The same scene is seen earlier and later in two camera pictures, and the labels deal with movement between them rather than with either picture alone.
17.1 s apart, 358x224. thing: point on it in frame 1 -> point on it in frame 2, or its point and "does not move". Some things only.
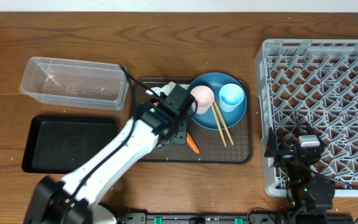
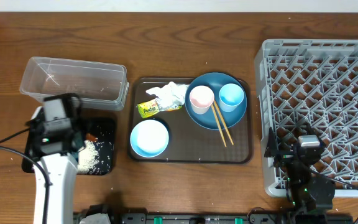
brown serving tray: [234, 145] does not move
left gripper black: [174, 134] -> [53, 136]
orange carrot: [191, 142] -> [90, 137]
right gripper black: [284, 156] does not move
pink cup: [204, 96] does not move
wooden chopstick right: [223, 121] does not move
